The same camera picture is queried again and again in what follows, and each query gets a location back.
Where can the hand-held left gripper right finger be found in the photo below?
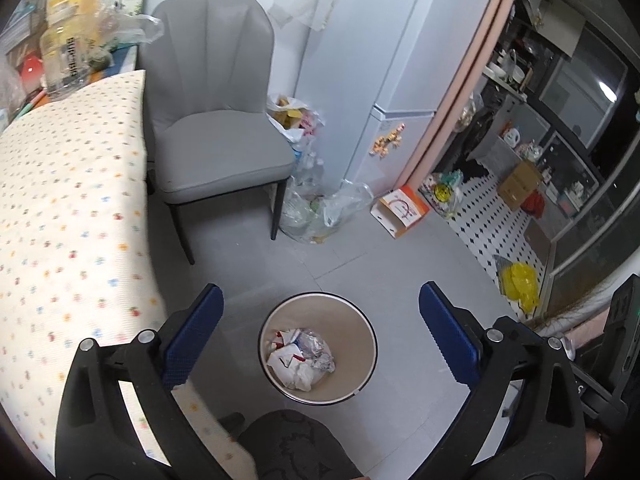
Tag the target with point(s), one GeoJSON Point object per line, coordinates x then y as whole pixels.
{"type": "Point", "coordinates": [445, 330]}

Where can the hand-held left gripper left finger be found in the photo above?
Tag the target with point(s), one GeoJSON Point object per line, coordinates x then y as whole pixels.
{"type": "Point", "coordinates": [195, 330]}

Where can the white round trash bin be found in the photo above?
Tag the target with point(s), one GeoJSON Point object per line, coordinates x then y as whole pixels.
{"type": "Point", "coordinates": [345, 330]}

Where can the large white tissue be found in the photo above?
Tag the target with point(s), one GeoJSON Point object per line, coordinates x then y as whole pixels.
{"type": "Point", "coordinates": [295, 375]}

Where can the person's right forearm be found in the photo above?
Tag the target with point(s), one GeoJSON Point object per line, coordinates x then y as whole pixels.
{"type": "Point", "coordinates": [595, 455]}

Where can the straw broom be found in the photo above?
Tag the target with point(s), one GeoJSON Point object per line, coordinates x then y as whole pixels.
{"type": "Point", "coordinates": [575, 310]}

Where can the yellow plastic bag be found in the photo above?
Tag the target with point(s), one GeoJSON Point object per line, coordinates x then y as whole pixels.
{"type": "Point", "coordinates": [520, 285]}

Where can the red white crumpled wrapper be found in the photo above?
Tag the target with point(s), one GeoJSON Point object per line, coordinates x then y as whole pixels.
{"type": "Point", "coordinates": [282, 342]}

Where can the orange white cardboard box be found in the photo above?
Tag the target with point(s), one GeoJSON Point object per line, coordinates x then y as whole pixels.
{"type": "Point", "coordinates": [400, 212]}

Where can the colourful smiley bag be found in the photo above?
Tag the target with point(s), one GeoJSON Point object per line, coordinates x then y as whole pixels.
{"type": "Point", "coordinates": [442, 194]}

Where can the red bag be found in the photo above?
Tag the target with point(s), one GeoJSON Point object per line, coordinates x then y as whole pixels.
{"type": "Point", "coordinates": [535, 205]}

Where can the person's dark trouser leg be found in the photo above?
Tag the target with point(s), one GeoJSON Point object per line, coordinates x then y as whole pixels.
{"type": "Point", "coordinates": [295, 450]}

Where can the clear plastic bags on floor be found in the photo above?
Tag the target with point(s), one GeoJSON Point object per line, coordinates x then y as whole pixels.
{"type": "Point", "coordinates": [340, 205]}

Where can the brown cardboard box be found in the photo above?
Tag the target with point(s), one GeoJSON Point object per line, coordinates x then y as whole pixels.
{"type": "Point", "coordinates": [520, 185]}

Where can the cream dotted tablecloth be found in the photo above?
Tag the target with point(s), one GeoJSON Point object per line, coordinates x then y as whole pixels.
{"type": "Point", "coordinates": [65, 185]}

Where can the yellow figurine fridge magnets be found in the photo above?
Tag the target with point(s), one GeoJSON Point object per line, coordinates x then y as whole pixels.
{"type": "Point", "coordinates": [387, 140]}

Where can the white kettle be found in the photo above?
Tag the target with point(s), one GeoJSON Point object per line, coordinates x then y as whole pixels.
{"type": "Point", "coordinates": [511, 136]}

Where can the plastic bag with food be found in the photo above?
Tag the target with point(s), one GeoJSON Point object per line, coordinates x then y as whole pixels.
{"type": "Point", "coordinates": [290, 117]}

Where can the dark kitchen cabinet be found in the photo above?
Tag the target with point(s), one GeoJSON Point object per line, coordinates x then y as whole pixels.
{"type": "Point", "coordinates": [590, 110]}

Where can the grey upholstered chair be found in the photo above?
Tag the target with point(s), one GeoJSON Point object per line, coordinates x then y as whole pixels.
{"type": "Point", "coordinates": [210, 85]}

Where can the white fridge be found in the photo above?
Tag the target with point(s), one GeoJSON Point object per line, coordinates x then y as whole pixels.
{"type": "Point", "coordinates": [390, 60]}

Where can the teal pink pen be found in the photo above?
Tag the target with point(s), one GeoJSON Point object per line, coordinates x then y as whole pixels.
{"type": "Point", "coordinates": [30, 105]}

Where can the blue book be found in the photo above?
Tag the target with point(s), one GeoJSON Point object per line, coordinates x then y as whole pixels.
{"type": "Point", "coordinates": [122, 60]}

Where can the large clear plastic bottle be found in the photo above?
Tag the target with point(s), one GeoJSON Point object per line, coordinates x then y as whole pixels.
{"type": "Point", "coordinates": [65, 55]}

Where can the clear plastic bag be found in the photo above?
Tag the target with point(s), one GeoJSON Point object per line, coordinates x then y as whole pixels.
{"type": "Point", "coordinates": [135, 30]}

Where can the red white vase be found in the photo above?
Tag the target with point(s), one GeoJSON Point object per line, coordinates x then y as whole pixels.
{"type": "Point", "coordinates": [31, 67]}

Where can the pink door frame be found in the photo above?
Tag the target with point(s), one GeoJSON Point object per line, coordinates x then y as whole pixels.
{"type": "Point", "coordinates": [450, 85]}

